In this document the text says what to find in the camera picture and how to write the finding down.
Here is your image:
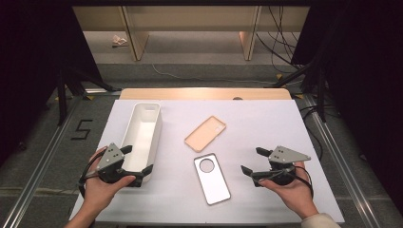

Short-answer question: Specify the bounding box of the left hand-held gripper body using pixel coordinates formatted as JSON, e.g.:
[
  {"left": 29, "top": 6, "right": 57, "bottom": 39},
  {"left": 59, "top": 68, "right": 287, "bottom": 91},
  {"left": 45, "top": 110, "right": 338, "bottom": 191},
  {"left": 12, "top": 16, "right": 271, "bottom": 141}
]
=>
[{"left": 95, "top": 142, "right": 138, "bottom": 184}]

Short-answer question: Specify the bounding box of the thin black floor cable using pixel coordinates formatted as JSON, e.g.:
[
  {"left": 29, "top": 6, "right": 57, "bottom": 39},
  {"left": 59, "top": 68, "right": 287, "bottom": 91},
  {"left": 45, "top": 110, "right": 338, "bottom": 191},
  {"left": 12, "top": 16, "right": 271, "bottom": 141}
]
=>
[{"left": 298, "top": 104, "right": 325, "bottom": 162}]

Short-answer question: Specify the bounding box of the person's right hand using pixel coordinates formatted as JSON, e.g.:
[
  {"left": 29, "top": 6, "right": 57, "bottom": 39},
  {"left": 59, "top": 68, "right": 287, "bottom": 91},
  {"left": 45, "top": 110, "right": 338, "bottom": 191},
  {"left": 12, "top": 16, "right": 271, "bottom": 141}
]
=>
[{"left": 258, "top": 161, "right": 319, "bottom": 220}]

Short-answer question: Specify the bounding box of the light wooden desk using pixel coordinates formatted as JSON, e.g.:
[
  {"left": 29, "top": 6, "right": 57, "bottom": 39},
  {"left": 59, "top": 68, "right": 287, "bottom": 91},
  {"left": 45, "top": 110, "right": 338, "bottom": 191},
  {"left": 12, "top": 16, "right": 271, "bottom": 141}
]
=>
[{"left": 72, "top": 5, "right": 310, "bottom": 62}]

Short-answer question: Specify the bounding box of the white table cover sheet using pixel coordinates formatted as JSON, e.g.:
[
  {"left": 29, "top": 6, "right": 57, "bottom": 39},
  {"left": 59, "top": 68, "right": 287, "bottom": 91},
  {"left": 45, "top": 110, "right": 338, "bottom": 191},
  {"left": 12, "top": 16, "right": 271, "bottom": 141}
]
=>
[{"left": 68, "top": 99, "right": 346, "bottom": 224}]

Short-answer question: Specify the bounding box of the beige phone case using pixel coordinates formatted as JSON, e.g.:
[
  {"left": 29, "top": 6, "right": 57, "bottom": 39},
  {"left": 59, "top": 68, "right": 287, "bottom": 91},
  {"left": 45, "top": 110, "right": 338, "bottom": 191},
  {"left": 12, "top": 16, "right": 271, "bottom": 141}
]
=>
[{"left": 183, "top": 115, "right": 227, "bottom": 153}]

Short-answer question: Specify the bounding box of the aluminium floor rail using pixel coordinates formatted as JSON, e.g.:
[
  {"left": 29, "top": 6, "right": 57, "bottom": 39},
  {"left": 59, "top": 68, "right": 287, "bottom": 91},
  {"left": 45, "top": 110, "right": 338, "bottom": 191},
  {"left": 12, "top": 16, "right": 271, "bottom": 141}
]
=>
[
  {"left": 0, "top": 94, "right": 84, "bottom": 228},
  {"left": 302, "top": 94, "right": 383, "bottom": 228}
]

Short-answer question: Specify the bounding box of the person's left hand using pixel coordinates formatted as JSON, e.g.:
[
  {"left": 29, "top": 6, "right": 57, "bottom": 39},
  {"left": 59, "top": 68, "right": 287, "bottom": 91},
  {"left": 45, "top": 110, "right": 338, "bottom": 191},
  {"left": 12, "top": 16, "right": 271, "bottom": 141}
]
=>
[{"left": 83, "top": 145, "right": 137, "bottom": 212}]

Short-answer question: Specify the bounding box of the black metal stand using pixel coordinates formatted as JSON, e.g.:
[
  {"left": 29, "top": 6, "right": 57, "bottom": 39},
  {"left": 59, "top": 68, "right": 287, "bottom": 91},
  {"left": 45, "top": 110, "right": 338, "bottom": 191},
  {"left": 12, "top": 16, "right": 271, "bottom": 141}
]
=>
[
  {"left": 56, "top": 66, "right": 122, "bottom": 126},
  {"left": 271, "top": 59, "right": 328, "bottom": 124}
]

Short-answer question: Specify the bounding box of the white plastic storage box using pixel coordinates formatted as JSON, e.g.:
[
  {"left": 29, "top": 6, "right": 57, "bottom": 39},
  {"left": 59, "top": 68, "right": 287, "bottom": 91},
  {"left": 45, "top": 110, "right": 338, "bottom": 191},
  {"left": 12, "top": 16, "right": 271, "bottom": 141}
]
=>
[{"left": 120, "top": 102, "right": 163, "bottom": 188}]

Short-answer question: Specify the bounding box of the grey phone case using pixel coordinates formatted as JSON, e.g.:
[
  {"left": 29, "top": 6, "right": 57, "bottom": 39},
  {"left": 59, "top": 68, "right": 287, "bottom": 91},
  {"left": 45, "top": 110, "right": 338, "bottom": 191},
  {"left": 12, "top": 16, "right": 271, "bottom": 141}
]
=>
[{"left": 193, "top": 153, "right": 232, "bottom": 206}]

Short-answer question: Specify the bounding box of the black curtain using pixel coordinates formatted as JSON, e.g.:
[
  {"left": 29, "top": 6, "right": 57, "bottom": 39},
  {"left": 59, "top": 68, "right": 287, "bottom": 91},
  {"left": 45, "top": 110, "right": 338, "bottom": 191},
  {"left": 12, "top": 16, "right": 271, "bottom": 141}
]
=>
[
  {"left": 290, "top": 0, "right": 403, "bottom": 207},
  {"left": 0, "top": 0, "right": 105, "bottom": 162}
]

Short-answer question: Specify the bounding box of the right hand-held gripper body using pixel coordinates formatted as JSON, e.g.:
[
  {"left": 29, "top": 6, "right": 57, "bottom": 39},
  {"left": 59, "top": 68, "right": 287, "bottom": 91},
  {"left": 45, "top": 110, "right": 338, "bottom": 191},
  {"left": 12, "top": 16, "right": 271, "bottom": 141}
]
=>
[{"left": 267, "top": 144, "right": 312, "bottom": 186}]

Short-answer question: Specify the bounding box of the crumpled paper scrap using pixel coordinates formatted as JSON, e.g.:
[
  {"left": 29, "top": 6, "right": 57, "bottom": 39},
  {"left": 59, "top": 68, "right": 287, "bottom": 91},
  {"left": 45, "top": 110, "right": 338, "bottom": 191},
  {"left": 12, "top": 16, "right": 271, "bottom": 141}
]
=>
[{"left": 111, "top": 34, "right": 129, "bottom": 48}]

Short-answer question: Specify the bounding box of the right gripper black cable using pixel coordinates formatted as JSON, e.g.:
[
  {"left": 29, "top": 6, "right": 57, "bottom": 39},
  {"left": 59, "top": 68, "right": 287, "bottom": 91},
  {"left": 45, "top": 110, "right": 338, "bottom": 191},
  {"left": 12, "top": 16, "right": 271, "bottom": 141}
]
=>
[{"left": 293, "top": 164, "right": 316, "bottom": 200}]

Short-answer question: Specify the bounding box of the bundle of black cables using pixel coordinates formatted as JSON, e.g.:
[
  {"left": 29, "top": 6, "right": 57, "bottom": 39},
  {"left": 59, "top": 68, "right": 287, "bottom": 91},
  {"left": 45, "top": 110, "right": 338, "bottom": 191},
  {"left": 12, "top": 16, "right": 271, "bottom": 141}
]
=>
[{"left": 255, "top": 5, "right": 306, "bottom": 74}]

